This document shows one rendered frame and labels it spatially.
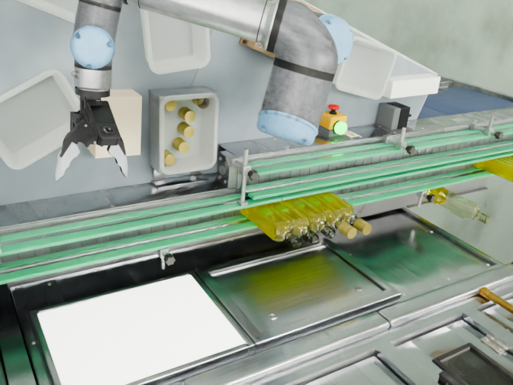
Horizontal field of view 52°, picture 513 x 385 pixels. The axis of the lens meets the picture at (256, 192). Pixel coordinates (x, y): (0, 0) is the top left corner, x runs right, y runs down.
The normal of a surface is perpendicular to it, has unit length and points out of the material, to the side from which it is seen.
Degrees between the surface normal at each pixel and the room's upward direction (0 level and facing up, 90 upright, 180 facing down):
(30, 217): 90
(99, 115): 64
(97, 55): 17
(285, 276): 90
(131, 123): 0
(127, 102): 0
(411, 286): 90
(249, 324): 90
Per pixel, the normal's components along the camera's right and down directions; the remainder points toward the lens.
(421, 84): 0.51, 0.39
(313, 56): 0.11, 0.21
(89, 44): 0.26, 0.36
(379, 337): 0.07, -0.91
